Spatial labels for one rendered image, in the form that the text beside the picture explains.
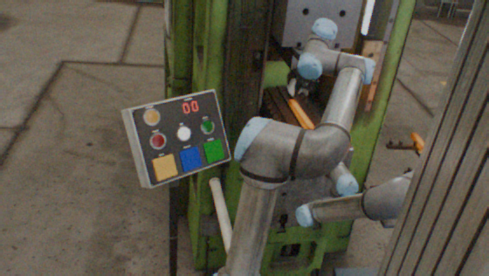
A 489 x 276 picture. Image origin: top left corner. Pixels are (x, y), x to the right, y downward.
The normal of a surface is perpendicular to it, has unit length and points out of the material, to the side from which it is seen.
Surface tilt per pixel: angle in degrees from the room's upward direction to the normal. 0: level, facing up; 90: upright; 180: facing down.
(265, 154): 70
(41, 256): 0
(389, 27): 90
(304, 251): 90
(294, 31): 90
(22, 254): 0
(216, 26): 90
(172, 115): 60
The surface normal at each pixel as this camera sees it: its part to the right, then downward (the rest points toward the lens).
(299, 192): 0.27, 0.52
